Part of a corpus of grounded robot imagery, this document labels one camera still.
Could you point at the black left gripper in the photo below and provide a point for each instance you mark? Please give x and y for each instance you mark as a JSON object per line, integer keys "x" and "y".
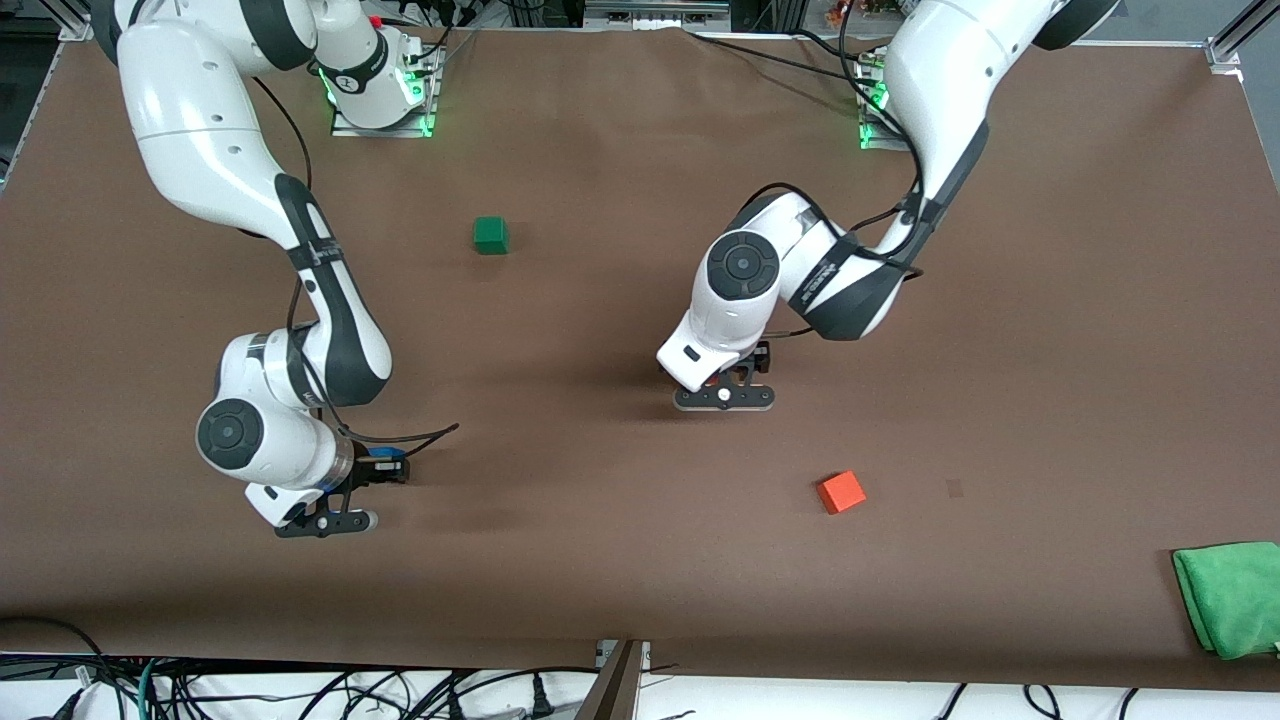
{"x": 759, "y": 357}

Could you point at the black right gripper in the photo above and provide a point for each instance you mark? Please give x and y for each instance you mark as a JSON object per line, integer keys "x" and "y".
{"x": 383, "y": 468}

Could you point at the blue wooden block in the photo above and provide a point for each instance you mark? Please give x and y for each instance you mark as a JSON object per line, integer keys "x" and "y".
{"x": 383, "y": 456}

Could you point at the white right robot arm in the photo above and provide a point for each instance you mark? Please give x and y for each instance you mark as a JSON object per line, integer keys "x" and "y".
{"x": 200, "y": 130}

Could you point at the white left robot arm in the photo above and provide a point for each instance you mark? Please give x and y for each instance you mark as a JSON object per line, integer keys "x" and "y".
{"x": 940, "y": 90}

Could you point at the orange wooden block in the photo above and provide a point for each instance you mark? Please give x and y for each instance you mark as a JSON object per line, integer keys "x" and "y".
{"x": 841, "y": 492}

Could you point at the green wooden block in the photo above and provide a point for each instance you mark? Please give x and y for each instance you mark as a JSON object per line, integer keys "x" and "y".
{"x": 490, "y": 235}

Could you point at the black power plug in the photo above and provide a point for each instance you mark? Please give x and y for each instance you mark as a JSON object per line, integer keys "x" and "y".
{"x": 542, "y": 698}

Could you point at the green folded cloth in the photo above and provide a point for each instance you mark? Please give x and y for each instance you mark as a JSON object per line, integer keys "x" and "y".
{"x": 1232, "y": 598}

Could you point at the aluminium corner profile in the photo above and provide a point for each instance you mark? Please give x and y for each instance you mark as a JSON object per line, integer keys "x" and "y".
{"x": 1235, "y": 40}

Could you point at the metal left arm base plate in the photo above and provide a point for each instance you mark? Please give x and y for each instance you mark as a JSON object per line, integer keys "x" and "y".
{"x": 870, "y": 140}

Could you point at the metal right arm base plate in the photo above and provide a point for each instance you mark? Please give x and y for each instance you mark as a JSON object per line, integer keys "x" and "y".
{"x": 410, "y": 127}

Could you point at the aluminium rail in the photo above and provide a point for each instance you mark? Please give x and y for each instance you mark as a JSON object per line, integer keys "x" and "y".
{"x": 655, "y": 10}

